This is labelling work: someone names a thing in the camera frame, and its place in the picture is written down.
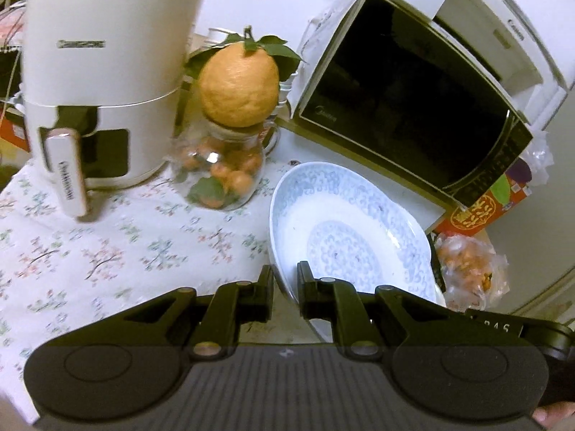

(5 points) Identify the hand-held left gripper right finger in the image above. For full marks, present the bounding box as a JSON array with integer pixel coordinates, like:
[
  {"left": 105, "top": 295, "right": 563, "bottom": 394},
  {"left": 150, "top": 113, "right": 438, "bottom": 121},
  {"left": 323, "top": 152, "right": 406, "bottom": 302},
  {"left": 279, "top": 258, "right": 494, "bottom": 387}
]
[{"left": 297, "top": 261, "right": 455, "bottom": 361}]

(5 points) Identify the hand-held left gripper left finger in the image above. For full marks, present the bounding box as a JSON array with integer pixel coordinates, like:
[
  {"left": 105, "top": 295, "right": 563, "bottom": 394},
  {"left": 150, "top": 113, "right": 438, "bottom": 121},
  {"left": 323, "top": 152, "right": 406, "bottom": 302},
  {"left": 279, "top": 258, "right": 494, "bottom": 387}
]
[{"left": 123, "top": 265, "right": 275, "bottom": 362}]

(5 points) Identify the blue patterned plate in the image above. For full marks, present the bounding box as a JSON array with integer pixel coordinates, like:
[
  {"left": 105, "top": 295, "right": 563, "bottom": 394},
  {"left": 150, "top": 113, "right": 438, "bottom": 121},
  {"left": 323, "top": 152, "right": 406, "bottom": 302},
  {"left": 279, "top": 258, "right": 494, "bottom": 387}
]
[{"left": 268, "top": 161, "right": 446, "bottom": 343}]

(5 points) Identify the person's right hand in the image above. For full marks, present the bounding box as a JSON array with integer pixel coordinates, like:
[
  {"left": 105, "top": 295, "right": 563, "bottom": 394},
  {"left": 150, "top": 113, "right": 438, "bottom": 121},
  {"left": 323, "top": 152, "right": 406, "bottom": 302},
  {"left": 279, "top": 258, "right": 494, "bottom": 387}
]
[{"left": 534, "top": 405, "right": 575, "bottom": 431}]

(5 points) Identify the plastic bag of kumquats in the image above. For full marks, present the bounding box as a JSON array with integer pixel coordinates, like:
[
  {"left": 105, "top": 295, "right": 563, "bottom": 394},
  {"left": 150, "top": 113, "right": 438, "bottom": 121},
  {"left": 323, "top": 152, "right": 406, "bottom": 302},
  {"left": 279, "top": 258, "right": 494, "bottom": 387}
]
[{"left": 430, "top": 232, "right": 509, "bottom": 313}]

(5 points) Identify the glass jar of kumquats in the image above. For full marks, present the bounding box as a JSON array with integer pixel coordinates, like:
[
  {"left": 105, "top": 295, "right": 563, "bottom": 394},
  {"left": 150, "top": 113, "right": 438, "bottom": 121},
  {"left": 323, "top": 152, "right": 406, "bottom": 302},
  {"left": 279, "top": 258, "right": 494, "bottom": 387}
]
[{"left": 167, "top": 114, "right": 282, "bottom": 211}]

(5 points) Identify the floral tablecloth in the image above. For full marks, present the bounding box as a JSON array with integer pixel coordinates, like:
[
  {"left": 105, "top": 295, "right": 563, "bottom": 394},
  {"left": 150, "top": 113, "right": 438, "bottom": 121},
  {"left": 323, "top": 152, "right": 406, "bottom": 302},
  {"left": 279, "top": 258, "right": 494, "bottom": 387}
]
[{"left": 0, "top": 152, "right": 295, "bottom": 423}]

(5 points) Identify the red gift box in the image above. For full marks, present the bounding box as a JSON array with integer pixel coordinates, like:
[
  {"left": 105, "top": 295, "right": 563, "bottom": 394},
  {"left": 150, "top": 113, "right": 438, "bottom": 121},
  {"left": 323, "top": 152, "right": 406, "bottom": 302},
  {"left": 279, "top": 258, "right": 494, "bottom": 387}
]
[{"left": 432, "top": 156, "right": 534, "bottom": 237}]

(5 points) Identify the clear plastic bag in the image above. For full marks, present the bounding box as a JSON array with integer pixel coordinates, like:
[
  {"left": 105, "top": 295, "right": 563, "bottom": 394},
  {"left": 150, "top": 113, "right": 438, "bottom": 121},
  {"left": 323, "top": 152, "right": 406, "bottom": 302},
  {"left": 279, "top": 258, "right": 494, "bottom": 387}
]
[{"left": 527, "top": 131, "right": 556, "bottom": 186}]

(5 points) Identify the large orange citrus with leaves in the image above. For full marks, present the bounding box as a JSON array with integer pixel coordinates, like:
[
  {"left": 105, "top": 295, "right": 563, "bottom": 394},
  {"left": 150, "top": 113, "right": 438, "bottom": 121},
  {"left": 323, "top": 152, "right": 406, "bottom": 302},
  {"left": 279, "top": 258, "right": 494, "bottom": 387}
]
[{"left": 184, "top": 26, "right": 307, "bottom": 129}]

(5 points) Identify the black door microwave oven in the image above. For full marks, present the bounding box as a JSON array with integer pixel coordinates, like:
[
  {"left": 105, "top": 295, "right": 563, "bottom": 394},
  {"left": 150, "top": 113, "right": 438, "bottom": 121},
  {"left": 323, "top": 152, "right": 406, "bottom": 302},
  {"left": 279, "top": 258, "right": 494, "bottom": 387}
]
[{"left": 291, "top": 0, "right": 570, "bottom": 210}]

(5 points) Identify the white air fryer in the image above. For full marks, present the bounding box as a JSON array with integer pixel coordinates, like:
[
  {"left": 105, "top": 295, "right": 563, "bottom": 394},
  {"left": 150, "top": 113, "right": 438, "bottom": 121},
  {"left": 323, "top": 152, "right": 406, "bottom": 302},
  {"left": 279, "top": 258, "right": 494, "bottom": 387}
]
[{"left": 20, "top": 0, "right": 206, "bottom": 222}]

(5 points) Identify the red carton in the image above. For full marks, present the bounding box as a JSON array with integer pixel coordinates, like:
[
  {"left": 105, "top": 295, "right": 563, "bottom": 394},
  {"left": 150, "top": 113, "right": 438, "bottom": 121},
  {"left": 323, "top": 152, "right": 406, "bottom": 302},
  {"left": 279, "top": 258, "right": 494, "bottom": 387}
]
[{"left": 0, "top": 96, "right": 35, "bottom": 156}]

